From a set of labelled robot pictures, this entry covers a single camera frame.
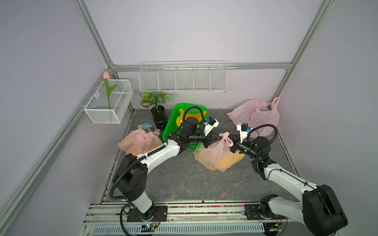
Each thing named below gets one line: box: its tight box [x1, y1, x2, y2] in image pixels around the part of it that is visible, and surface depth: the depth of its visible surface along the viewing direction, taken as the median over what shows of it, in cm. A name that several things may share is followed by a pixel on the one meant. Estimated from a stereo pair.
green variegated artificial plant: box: [139, 90, 171, 114], surface depth 93 cm
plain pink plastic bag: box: [226, 96, 281, 138], surface depth 110 cm
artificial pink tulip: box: [103, 71, 118, 110], surface depth 85 cm
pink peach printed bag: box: [192, 131, 246, 173], surface depth 79 cm
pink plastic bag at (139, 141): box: [117, 127, 163, 156], surface depth 88 cm
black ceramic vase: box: [150, 105, 168, 131], surface depth 101 cm
